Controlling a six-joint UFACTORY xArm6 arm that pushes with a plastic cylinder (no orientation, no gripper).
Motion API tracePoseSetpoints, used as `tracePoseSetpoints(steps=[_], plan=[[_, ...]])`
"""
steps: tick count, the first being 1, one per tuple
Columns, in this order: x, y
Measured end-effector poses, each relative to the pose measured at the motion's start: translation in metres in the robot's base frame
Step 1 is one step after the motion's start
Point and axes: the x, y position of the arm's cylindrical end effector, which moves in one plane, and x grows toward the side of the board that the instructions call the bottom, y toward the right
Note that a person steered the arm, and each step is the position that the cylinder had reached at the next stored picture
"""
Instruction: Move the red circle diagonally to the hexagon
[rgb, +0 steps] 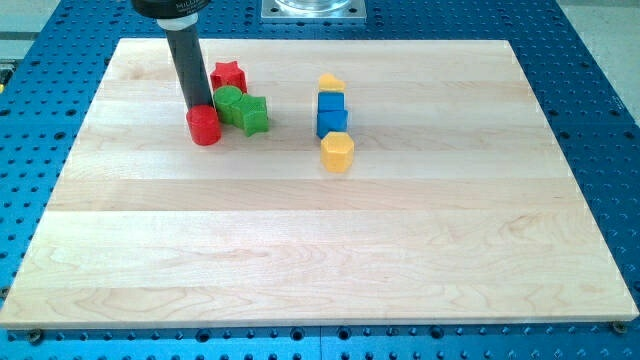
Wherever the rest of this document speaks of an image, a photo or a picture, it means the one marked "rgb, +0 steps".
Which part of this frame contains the green cylinder block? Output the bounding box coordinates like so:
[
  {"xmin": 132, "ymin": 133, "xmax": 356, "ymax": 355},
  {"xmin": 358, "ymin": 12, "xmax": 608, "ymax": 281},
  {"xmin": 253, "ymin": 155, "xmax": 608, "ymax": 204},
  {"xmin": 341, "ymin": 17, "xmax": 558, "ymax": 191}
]
[{"xmin": 213, "ymin": 85, "xmax": 243, "ymax": 124}]

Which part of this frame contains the blue triangle block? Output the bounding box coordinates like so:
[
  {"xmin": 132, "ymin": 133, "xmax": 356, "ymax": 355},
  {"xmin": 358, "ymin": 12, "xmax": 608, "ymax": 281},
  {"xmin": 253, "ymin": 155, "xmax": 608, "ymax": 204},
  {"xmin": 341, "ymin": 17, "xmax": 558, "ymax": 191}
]
[{"xmin": 316, "ymin": 110, "xmax": 349, "ymax": 139}]

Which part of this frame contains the wooden board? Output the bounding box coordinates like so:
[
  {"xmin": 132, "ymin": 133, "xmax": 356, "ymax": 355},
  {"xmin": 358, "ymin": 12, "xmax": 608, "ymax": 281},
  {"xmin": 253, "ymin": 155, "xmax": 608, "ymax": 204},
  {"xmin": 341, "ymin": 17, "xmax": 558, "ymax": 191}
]
[{"xmin": 1, "ymin": 38, "xmax": 638, "ymax": 329}]

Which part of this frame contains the red star block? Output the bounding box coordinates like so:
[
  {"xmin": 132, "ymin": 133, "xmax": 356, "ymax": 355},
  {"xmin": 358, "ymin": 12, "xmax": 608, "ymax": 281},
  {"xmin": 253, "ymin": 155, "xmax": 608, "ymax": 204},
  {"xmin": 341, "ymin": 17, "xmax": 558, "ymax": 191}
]
[{"xmin": 210, "ymin": 61, "xmax": 248, "ymax": 93}]

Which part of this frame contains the green star block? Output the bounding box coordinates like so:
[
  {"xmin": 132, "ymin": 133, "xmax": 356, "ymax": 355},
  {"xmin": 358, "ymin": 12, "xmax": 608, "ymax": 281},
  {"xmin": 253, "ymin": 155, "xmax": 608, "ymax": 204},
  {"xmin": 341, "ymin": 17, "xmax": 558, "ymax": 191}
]
[{"xmin": 232, "ymin": 94, "xmax": 269, "ymax": 137}]

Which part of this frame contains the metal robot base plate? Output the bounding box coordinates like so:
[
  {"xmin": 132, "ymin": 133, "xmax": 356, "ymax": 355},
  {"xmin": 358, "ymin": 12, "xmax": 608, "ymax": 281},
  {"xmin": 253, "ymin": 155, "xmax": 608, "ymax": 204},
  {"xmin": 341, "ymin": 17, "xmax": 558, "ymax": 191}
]
[{"xmin": 260, "ymin": 0, "xmax": 367, "ymax": 24}]

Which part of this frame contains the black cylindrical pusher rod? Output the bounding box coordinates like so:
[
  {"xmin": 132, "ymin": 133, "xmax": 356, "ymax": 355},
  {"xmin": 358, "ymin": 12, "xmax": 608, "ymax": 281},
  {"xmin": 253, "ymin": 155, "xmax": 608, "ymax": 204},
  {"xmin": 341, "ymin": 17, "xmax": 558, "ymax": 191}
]
[{"xmin": 157, "ymin": 13, "xmax": 213, "ymax": 109}]

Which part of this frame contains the red cylinder block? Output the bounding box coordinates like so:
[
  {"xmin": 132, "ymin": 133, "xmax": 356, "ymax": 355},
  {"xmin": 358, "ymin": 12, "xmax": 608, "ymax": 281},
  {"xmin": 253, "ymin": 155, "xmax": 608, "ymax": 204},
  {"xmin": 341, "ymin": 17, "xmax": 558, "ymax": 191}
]
[{"xmin": 186, "ymin": 105, "xmax": 222, "ymax": 146}]

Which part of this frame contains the yellow hexagon block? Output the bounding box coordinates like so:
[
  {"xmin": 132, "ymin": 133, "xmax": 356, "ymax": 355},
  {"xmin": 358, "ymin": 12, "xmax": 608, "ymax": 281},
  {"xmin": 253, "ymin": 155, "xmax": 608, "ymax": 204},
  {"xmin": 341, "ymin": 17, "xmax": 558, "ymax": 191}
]
[{"xmin": 321, "ymin": 132, "xmax": 355, "ymax": 173}]

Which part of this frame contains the blue cube block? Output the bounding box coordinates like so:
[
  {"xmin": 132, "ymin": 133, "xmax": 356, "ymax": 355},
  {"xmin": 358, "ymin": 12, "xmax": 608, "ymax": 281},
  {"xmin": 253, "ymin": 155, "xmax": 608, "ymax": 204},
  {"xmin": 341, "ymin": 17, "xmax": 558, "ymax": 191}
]
[{"xmin": 317, "ymin": 92, "xmax": 345, "ymax": 112}]

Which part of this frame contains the yellow heart block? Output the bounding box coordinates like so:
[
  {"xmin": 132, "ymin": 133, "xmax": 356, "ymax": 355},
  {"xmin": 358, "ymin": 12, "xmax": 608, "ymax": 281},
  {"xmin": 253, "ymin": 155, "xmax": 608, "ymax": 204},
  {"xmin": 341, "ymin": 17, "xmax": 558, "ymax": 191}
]
[{"xmin": 318, "ymin": 73, "xmax": 346, "ymax": 93}]

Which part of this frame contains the blue perforated table plate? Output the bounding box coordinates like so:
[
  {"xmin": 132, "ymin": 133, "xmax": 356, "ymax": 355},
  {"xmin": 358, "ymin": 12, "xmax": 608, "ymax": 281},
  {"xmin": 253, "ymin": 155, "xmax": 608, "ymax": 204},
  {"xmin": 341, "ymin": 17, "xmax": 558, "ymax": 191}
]
[{"xmin": 1, "ymin": 1, "xmax": 639, "ymax": 359}]

